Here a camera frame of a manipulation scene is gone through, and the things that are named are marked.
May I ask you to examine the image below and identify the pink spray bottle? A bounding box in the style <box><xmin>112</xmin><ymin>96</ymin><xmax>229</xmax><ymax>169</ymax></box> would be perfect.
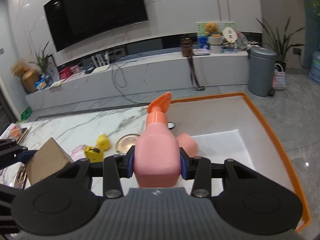
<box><xmin>133</xmin><ymin>92</ymin><xmax>181</xmax><ymax>188</ymax></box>

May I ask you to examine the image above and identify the yellow tape measure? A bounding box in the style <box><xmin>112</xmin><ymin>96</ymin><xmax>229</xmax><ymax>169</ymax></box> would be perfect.
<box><xmin>84</xmin><ymin>145</ymin><xmax>104</xmax><ymax>163</ymax></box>

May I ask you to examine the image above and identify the gold vase with dried flowers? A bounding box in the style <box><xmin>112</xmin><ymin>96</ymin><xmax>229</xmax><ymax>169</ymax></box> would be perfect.
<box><xmin>10</xmin><ymin>60</ymin><xmax>40</xmax><ymax>93</ymax></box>

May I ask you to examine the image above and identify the teddy bear plush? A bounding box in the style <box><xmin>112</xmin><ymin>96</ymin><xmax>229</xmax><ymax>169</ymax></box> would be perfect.
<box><xmin>204</xmin><ymin>22</ymin><xmax>221</xmax><ymax>37</ymax></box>

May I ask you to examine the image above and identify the snack tray on table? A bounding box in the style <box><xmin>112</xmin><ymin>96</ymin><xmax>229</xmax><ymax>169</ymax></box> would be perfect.
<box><xmin>1</xmin><ymin>123</ymin><xmax>30</xmax><ymax>144</ymax></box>

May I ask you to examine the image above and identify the woven pastel basket bag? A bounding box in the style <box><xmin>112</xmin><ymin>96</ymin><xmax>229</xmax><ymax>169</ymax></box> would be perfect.
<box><xmin>272</xmin><ymin>63</ymin><xmax>286</xmax><ymax>90</ymax></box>

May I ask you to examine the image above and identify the orange cardboard storage box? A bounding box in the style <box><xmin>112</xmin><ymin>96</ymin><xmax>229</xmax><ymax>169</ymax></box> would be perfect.
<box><xmin>168</xmin><ymin>92</ymin><xmax>311</xmax><ymax>232</ymax></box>

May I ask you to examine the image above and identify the long-leaf potted plant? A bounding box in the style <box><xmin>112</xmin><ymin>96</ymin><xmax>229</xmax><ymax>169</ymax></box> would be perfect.
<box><xmin>256</xmin><ymin>17</ymin><xmax>305</xmax><ymax>71</ymax></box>

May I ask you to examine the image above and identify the left potted grass plant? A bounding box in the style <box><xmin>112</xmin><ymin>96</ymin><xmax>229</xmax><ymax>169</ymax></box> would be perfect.
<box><xmin>29</xmin><ymin>41</ymin><xmax>50</xmax><ymax>74</ymax></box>

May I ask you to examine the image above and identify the white marble tv console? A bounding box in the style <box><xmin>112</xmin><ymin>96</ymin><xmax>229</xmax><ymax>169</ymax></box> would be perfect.
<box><xmin>25</xmin><ymin>51</ymin><xmax>248</xmax><ymax>111</ymax></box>

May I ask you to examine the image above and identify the large black television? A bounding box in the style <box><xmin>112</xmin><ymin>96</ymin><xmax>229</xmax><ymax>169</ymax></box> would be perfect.
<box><xmin>44</xmin><ymin>0</ymin><xmax>148</xmax><ymax>51</ymax></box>

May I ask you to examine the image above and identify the gold round compact case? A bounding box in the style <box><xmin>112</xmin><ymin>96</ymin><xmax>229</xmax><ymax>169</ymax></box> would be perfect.
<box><xmin>116</xmin><ymin>133</ymin><xmax>139</xmax><ymax>154</ymax></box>

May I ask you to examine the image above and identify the white wifi router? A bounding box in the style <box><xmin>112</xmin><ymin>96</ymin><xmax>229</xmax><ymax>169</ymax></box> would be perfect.
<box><xmin>91</xmin><ymin>53</ymin><xmax>111</xmax><ymax>74</ymax></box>

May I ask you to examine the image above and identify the round paper fan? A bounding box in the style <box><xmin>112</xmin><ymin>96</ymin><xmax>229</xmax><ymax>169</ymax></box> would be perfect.
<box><xmin>222</xmin><ymin>27</ymin><xmax>238</xmax><ymax>44</ymax></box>

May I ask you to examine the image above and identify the blue water jug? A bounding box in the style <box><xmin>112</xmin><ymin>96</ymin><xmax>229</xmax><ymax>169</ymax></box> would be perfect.
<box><xmin>309</xmin><ymin>51</ymin><xmax>320</xmax><ymax>85</ymax></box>

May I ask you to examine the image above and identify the grey pedal trash bin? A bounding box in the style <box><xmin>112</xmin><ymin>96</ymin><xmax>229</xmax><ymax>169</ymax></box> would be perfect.
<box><xmin>248</xmin><ymin>46</ymin><xmax>277</xmax><ymax>97</ymax></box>

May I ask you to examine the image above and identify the red gift box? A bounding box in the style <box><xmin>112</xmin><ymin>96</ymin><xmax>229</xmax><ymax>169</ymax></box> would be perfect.
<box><xmin>59</xmin><ymin>67</ymin><xmax>72</xmax><ymax>79</ymax></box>

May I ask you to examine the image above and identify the yellow bulb squeeze bottle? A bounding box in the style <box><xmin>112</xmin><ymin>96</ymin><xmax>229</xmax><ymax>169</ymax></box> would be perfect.
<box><xmin>96</xmin><ymin>133</ymin><xmax>111</xmax><ymax>151</ymax></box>

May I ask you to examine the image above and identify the brown leather camera bag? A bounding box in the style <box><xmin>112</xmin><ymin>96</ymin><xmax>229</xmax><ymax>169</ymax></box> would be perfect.
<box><xmin>181</xmin><ymin>37</ymin><xmax>193</xmax><ymax>57</ymax></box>

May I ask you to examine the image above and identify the pink round compact mirror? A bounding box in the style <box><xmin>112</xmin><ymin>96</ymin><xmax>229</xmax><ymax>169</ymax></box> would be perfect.
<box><xmin>69</xmin><ymin>145</ymin><xmax>86</xmax><ymax>161</ymax></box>

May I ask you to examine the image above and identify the black power cable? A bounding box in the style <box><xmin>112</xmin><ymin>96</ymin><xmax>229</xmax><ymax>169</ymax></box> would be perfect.
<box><xmin>111</xmin><ymin>55</ymin><xmax>151</xmax><ymax>106</ymax></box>

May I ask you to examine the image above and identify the green illustrated poster board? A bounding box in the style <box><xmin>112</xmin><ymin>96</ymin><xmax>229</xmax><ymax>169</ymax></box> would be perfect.
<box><xmin>197</xmin><ymin>21</ymin><xmax>235</xmax><ymax>38</ymax></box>

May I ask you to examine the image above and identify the brown cardboard box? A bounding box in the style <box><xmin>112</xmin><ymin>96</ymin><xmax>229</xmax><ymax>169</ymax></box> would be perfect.
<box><xmin>25</xmin><ymin>138</ymin><xmax>74</xmax><ymax>185</ymax></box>

